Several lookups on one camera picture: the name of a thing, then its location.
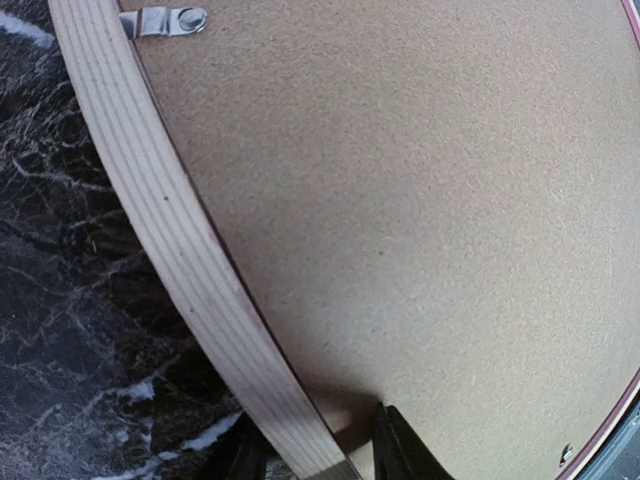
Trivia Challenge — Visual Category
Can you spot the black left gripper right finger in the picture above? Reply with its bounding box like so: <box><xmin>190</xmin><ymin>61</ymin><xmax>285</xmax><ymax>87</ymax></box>
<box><xmin>373</xmin><ymin>402</ymin><xmax>453</xmax><ymax>480</ymax></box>

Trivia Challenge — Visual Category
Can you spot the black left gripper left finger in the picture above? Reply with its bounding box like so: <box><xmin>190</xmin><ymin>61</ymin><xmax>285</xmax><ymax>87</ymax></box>
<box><xmin>197</xmin><ymin>413</ymin><xmax>267</xmax><ymax>480</ymax></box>

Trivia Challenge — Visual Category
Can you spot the wooden pink picture frame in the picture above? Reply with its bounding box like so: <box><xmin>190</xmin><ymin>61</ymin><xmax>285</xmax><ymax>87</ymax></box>
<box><xmin>47</xmin><ymin>0</ymin><xmax>640</xmax><ymax>480</ymax></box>

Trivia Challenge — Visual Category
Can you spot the brown fibreboard backing board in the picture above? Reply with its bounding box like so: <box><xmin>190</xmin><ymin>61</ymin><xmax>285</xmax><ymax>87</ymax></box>
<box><xmin>117</xmin><ymin>0</ymin><xmax>640</xmax><ymax>480</ymax></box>

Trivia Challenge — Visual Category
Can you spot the metal turn clip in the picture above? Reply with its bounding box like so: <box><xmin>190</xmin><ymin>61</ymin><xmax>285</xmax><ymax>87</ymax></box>
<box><xmin>118</xmin><ymin>6</ymin><xmax>207</xmax><ymax>40</ymax></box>
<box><xmin>559</xmin><ymin>444</ymin><xmax>573</xmax><ymax>468</ymax></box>

